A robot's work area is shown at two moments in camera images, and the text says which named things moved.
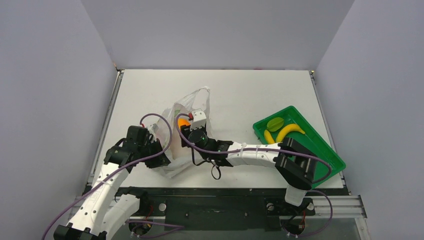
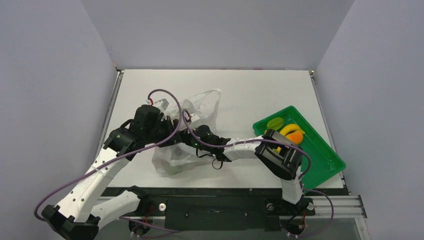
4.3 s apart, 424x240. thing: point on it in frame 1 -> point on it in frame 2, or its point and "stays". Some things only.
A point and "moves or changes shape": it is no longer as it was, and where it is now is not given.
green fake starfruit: (275, 124) stays
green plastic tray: (328, 163) stays
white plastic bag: (180, 154) moves or changes shape
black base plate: (226, 209) stays
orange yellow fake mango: (182, 121) moves or changes shape
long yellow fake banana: (287, 129) stays
